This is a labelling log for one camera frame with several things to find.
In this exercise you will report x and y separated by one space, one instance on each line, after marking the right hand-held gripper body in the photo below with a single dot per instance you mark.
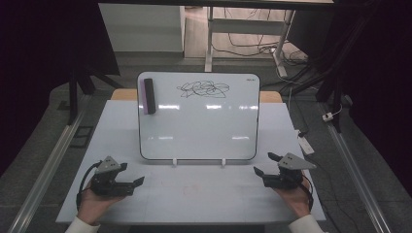
290 163

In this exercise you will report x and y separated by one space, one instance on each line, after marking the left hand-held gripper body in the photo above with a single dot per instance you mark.
108 186

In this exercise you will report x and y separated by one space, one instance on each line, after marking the purple and black whiteboard eraser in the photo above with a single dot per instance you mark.
149 96

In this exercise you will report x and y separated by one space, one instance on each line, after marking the white whiteboard black rim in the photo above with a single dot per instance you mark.
197 126

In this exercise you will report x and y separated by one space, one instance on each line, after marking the person's left hand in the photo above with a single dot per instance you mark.
92 207

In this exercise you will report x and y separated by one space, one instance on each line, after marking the person's right hand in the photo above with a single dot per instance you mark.
298 199

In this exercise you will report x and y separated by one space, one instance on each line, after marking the white power strip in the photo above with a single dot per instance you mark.
306 144

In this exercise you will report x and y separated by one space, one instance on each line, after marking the white whiteboard support foot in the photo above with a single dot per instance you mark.
223 162
175 162

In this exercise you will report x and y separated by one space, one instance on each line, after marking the black floor plate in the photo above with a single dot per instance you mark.
82 136

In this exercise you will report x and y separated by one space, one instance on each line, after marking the white table cover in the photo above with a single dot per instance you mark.
194 191

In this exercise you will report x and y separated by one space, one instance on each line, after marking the small white adapter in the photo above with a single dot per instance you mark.
327 116

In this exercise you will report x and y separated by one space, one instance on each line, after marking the wooden table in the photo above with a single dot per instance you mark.
124 94

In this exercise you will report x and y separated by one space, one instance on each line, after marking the black metal stand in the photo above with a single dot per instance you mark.
333 93
74 97

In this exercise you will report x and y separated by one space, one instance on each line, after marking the dark curtain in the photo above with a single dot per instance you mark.
379 64
39 48

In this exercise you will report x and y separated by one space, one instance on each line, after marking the white cabinet panel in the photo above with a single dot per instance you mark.
142 27

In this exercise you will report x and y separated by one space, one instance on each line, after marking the aluminium floor rail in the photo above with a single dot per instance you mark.
48 171
356 174

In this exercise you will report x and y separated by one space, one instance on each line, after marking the white desk frame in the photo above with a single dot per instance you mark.
246 26

